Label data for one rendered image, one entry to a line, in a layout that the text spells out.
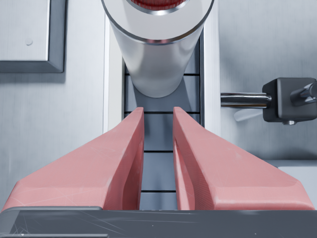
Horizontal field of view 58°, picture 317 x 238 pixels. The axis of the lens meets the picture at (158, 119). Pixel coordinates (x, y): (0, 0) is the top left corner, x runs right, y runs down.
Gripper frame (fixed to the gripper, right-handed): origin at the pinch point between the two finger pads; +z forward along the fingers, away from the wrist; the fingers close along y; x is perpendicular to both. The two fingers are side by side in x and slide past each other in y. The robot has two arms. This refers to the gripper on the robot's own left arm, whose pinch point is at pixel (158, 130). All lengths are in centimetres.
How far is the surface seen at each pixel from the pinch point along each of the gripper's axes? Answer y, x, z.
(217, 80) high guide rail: -4.2, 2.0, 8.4
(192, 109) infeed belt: -3.4, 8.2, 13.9
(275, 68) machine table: -13.9, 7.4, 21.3
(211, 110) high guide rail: -3.7, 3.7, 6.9
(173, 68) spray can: -1.0, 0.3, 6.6
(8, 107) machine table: 17.5, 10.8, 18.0
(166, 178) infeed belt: -0.8, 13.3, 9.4
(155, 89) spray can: 0.2, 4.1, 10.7
